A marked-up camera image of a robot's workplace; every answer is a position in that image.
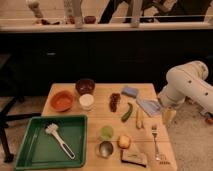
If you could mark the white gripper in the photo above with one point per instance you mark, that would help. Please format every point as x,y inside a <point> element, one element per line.
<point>170,97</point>

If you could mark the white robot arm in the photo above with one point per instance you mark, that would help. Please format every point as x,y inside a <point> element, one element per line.
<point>187,80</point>

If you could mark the purple bowl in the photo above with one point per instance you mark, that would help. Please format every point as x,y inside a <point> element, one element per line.
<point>85,86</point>

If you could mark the orange bowl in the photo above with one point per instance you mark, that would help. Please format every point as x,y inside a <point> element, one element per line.
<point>62,101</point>

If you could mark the brown bowl on shelf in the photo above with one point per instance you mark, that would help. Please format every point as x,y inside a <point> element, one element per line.
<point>89,19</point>

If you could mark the blue cloth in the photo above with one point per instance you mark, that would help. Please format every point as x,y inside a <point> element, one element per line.
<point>151,108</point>

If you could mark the silver fork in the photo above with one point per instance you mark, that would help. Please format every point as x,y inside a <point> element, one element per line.
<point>154,134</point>

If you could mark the blue sponge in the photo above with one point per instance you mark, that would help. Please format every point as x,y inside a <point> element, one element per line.
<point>129,91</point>

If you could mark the yellow potato toy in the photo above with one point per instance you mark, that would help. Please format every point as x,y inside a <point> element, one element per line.
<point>124,142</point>

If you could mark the brown sponge block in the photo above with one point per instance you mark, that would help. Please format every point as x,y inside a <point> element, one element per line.
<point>134,156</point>

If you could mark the green cup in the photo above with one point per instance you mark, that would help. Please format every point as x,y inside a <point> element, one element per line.
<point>106,133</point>

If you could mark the metal cup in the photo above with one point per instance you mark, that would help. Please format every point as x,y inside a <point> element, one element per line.
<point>106,149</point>

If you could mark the white cup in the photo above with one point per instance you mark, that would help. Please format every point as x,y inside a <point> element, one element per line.
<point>86,101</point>

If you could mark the white dish brush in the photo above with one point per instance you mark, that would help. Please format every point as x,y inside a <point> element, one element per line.
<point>52,129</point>

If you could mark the green plastic tray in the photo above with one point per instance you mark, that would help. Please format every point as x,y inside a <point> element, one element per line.
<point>40,150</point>

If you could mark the black office chair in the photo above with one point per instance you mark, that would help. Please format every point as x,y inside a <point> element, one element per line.
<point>4,116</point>

